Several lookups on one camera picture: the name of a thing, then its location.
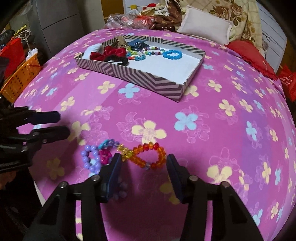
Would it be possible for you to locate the purple bead bracelet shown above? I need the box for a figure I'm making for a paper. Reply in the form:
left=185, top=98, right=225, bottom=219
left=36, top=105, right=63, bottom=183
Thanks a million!
left=80, top=144, right=102, bottom=174

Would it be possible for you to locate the pink blue bead cluster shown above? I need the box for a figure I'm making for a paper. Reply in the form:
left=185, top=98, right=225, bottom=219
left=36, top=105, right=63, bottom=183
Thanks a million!
left=98, top=138, right=119, bottom=166

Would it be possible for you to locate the orange red crystal bracelet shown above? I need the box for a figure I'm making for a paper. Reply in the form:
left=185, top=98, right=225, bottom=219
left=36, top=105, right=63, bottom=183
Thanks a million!
left=117, top=142, right=167, bottom=171

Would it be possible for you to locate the white fluffy scrunchie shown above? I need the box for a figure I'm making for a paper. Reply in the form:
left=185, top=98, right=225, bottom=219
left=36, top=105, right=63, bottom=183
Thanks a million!
left=82, top=43, right=104, bottom=60

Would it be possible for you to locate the red velvet bow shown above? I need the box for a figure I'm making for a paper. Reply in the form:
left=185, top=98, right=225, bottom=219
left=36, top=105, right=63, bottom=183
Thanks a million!
left=90, top=46, right=128, bottom=63

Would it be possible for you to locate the brown leopard print bow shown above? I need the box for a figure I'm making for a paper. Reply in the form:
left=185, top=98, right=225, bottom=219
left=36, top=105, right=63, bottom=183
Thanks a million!
left=112, top=36, right=129, bottom=49

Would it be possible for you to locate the green blue bead bracelet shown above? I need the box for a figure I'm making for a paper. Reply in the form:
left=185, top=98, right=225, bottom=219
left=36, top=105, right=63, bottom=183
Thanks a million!
left=125, top=47, right=147, bottom=61

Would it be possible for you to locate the orange plastic basket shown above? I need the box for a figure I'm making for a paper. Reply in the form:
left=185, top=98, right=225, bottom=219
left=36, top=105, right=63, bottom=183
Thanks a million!
left=1, top=53, right=42, bottom=103

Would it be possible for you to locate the red storage box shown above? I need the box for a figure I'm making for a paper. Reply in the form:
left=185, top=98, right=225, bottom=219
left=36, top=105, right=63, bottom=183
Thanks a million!
left=1, top=38, right=25, bottom=78

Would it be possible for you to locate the pink floral bed sheet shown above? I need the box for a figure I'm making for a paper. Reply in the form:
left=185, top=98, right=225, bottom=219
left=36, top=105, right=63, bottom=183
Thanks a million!
left=15, top=29, right=295, bottom=240

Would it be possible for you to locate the grey refrigerator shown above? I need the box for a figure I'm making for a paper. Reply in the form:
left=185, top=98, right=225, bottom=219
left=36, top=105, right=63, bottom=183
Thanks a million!
left=28, top=0, right=104, bottom=58

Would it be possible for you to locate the striped white tray box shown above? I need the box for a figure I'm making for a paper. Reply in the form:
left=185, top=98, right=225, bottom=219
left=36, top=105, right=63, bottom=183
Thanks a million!
left=75, top=35, right=206, bottom=102

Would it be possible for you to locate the clear plastic bag of items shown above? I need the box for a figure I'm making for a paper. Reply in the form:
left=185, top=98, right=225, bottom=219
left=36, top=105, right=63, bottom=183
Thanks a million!
left=103, top=11, right=154, bottom=29

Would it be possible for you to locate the red heart cushion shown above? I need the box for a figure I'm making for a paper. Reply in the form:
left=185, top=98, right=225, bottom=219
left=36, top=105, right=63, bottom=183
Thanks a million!
left=226, top=40, right=278, bottom=81

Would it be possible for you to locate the red gift bag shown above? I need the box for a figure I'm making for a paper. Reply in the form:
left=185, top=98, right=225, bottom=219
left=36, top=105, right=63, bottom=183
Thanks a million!
left=278, top=65, right=296, bottom=102

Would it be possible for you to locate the santa plush toy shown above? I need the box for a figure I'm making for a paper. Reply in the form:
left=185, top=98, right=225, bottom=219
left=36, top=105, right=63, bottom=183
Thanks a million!
left=142, top=3, right=157, bottom=11

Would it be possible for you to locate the white square pillow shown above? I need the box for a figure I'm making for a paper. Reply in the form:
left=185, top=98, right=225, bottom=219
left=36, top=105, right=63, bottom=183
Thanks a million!
left=177, top=5, right=233, bottom=45

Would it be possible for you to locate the beige floral quilt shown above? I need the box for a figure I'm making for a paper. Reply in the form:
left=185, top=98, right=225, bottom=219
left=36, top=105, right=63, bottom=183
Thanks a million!
left=155, top=0, right=264, bottom=54

